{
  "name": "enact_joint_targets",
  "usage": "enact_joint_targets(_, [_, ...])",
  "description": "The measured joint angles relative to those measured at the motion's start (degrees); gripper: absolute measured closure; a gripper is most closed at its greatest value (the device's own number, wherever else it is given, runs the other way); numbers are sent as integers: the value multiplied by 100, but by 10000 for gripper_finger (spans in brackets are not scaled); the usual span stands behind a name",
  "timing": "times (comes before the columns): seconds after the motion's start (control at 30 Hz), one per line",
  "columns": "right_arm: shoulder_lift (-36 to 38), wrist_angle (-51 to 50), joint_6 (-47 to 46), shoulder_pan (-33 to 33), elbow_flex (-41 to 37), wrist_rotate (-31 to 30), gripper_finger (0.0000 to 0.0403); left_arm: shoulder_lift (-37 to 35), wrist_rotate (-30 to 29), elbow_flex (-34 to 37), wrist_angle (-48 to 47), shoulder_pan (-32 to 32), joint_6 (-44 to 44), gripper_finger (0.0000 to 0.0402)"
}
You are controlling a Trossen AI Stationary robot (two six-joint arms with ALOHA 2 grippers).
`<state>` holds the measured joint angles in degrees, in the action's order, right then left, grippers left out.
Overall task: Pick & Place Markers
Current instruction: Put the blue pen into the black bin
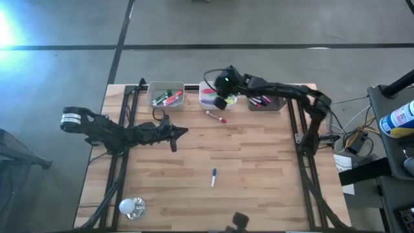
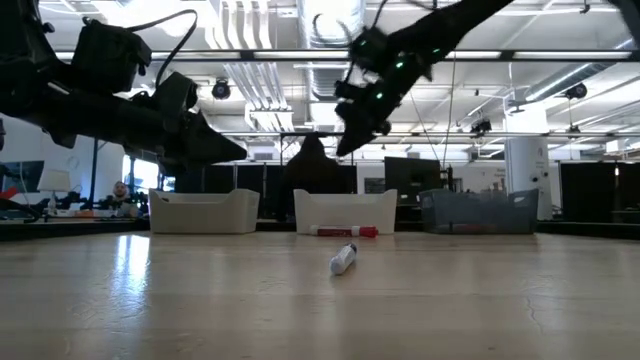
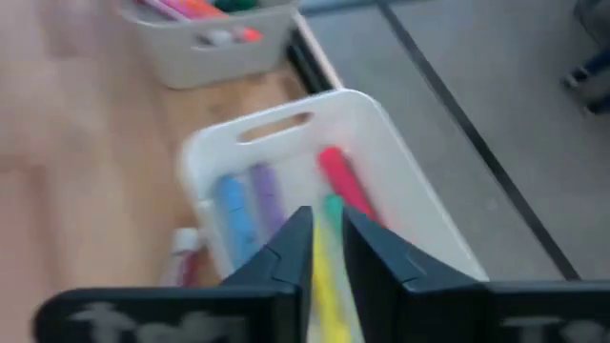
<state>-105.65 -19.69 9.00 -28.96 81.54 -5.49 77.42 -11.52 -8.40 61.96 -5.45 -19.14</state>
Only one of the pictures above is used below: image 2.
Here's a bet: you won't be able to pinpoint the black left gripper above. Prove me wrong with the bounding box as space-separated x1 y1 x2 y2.
48 91 249 170

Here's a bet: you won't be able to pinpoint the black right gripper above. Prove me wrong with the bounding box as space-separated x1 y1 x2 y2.
335 53 435 158

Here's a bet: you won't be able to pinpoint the black partition panels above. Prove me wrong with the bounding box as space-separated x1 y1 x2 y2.
174 163 359 220
559 161 640 224

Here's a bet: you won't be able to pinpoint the person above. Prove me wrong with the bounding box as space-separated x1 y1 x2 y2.
279 131 358 222
110 180 139 218

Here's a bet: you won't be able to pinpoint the white plastic bin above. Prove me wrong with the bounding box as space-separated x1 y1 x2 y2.
147 188 261 235
292 188 399 236

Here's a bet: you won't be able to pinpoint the black screen on stand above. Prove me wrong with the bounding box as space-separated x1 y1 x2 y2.
383 156 454 207

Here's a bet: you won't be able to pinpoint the black ceiling spotlight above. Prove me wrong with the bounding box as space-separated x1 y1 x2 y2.
470 117 494 138
564 81 589 102
210 76 233 101

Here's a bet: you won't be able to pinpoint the dark red marker white band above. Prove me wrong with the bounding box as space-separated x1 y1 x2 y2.
309 224 380 239

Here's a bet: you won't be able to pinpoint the black cap white marker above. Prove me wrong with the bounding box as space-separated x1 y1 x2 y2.
328 242 359 277

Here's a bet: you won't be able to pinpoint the grey translucent plastic bin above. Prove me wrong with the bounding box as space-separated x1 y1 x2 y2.
418 188 540 235

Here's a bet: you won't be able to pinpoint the white table lamp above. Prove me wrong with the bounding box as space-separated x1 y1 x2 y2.
36 167 73 217

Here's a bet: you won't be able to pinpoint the overhead bar with light strips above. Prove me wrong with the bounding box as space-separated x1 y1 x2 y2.
53 48 640 63

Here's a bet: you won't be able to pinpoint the white round column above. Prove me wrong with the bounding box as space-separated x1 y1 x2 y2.
504 106 554 222

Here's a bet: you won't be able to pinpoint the dark computer monitor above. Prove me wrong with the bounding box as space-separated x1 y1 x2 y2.
0 159 46 195

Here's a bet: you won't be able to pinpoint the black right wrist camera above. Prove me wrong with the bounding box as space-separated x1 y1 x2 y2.
333 79 365 122

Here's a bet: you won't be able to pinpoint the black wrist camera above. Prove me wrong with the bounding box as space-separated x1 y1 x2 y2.
333 79 365 122
153 71 199 119

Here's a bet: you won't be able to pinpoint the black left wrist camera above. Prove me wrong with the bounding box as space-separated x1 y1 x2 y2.
153 71 199 119

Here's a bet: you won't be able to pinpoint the silver ventilation duct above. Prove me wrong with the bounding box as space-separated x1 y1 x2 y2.
296 0 368 102

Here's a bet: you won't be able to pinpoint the thin hanging cable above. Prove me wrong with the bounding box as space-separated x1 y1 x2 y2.
441 53 455 169

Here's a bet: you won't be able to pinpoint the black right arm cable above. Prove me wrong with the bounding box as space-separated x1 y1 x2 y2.
311 0 437 50

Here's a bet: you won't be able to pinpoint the black left camera cable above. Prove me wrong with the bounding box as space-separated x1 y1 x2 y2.
81 9 200 90

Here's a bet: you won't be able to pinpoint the black metal workstation frame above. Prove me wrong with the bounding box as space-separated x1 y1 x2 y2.
86 137 172 212

